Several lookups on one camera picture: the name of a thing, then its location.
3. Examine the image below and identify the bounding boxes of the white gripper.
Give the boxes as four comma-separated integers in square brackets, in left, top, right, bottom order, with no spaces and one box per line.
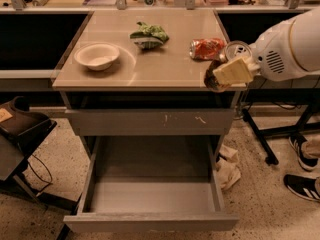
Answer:
[213,19,307,85]

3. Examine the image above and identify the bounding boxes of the orange soda can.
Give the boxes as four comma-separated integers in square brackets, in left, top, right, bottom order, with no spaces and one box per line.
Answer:
[204,41,252,93]

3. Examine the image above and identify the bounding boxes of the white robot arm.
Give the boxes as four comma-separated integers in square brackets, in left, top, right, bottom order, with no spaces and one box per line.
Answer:
[212,8,320,86]

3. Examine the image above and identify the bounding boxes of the crushed orange can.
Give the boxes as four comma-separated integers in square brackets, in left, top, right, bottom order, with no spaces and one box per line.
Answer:
[189,38,225,60]

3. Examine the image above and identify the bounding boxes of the grey drawer cabinet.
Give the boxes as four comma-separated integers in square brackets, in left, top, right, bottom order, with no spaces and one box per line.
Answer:
[53,8,243,154]

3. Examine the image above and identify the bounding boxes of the closed grey top drawer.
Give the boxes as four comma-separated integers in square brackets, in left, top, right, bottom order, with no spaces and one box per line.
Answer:
[66,109,234,136]

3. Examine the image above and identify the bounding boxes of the open grey middle drawer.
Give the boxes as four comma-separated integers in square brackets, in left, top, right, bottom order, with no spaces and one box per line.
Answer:
[64,136,238,233]

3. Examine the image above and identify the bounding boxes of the black stand base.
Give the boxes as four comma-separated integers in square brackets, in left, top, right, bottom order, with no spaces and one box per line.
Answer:
[242,103,320,165]

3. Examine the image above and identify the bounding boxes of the black sneaker far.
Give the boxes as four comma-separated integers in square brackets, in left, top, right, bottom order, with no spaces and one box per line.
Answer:
[289,133,320,171]

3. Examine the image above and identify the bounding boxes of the black sneaker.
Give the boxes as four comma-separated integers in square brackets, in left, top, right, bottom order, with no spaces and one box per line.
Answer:
[284,174,320,202]
[289,133,320,171]

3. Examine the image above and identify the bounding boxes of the green chip bag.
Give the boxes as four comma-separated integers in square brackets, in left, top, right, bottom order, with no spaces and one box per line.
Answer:
[130,22,169,50]

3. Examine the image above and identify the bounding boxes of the black sneaker near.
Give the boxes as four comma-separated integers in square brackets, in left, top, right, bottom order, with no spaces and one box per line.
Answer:
[284,174,320,202]

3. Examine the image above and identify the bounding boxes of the white paper bowl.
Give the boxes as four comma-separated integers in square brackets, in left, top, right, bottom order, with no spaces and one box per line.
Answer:
[74,43,120,71]

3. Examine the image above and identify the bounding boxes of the black chair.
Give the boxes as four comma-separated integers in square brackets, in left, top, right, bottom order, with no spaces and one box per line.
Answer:
[0,96,77,211]

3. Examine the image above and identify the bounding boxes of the black floor cable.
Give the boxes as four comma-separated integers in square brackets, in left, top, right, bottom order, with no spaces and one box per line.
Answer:
[27,153,54,188]

